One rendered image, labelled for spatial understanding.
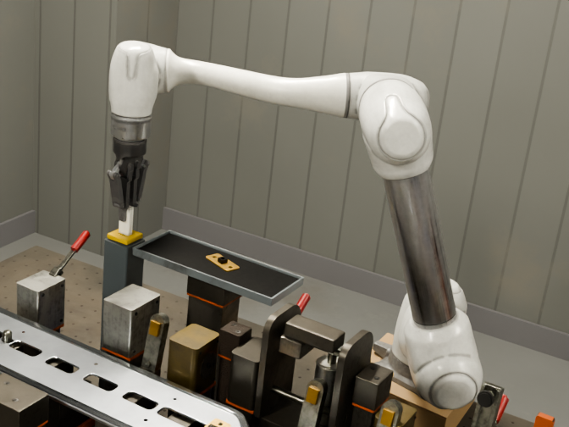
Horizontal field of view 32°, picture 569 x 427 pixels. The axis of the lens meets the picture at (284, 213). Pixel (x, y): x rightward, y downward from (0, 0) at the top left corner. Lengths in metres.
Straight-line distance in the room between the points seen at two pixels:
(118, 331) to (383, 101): 0.74
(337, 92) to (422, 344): 0.59
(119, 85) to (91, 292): 1.03
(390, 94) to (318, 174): 2.69
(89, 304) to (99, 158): 1.86
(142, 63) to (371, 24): 2.40
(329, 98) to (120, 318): 0.65
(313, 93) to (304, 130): 2.51
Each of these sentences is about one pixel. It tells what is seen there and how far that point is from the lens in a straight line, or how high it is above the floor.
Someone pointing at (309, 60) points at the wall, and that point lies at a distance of 4.61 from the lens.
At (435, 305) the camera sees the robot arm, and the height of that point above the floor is 1.13.
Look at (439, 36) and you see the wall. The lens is 4.35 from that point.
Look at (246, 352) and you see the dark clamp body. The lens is 2.04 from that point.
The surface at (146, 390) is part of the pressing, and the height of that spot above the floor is 1.00.
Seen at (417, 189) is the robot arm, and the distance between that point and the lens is 2.10.
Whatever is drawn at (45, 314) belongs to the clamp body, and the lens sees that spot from 2.32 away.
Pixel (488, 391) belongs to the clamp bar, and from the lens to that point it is 1.77.
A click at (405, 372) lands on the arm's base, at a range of 2.53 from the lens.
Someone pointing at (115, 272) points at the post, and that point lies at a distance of 2.36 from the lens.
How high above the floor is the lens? 2.11
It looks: 22 degrees down
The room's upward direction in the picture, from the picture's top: 7 degrees clockwise
